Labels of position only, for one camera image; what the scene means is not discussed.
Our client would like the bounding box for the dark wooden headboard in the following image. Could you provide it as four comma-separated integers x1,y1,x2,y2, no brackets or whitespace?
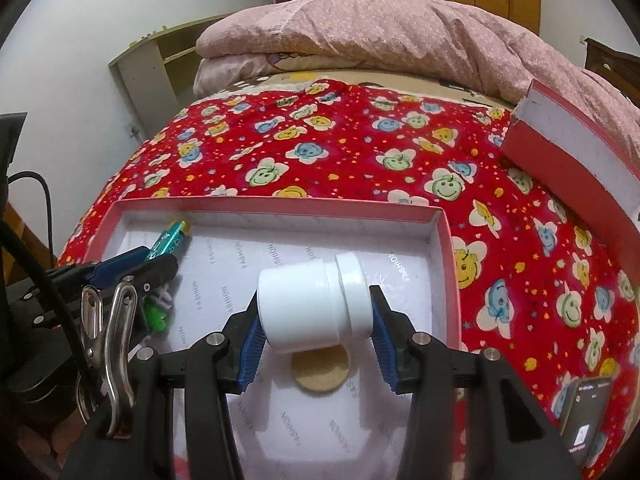
584,37,640,106

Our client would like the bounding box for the black cable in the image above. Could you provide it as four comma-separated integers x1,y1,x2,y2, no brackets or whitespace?
6,171,56,257
0,220,98,391

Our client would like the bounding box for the teal tube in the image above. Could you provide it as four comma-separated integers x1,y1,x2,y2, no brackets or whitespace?
145,220,192,263

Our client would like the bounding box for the pink cardboard box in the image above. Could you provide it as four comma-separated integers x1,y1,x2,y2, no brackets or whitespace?
82,197,461,480

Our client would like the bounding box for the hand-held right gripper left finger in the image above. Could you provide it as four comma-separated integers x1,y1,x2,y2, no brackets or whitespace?
60,296,266,480

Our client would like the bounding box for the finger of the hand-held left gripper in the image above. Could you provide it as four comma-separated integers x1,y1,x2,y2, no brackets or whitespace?
82,246,151,286
116,254,180,306

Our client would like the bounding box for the beige cartoon bed sheet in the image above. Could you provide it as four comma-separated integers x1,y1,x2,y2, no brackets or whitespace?
235,67,513,111

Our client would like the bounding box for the black smartphone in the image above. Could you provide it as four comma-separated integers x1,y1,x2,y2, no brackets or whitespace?
555,375,615,468

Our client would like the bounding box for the brown wooden furniture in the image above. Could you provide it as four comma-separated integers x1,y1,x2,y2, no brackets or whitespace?
0,200,58,273

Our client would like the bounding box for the silver metal clip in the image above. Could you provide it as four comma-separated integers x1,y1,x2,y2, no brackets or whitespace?
80,282,140,438

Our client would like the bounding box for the white plastic jar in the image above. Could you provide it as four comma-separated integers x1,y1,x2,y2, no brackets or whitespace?
256,251,377,356

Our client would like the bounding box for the round cork coaster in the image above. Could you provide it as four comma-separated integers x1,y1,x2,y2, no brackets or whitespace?
290,345,351,395

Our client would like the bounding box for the pink quilt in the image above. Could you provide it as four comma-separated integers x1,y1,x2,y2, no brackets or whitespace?
192,0,640,151

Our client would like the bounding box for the red smiley printed blanket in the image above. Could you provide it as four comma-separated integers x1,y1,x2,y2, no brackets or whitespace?
55,77,640,480

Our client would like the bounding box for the pink box lid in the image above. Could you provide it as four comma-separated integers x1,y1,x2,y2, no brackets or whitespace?
500,78,640,241

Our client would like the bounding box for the beige wooden shelf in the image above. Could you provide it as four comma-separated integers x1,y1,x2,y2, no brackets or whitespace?
109,12,236,138

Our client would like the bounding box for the green figure toy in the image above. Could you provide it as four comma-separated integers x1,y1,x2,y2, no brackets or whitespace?
142,287,176,333

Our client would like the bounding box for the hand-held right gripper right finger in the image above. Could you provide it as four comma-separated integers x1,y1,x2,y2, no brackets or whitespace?
369,284,583,480

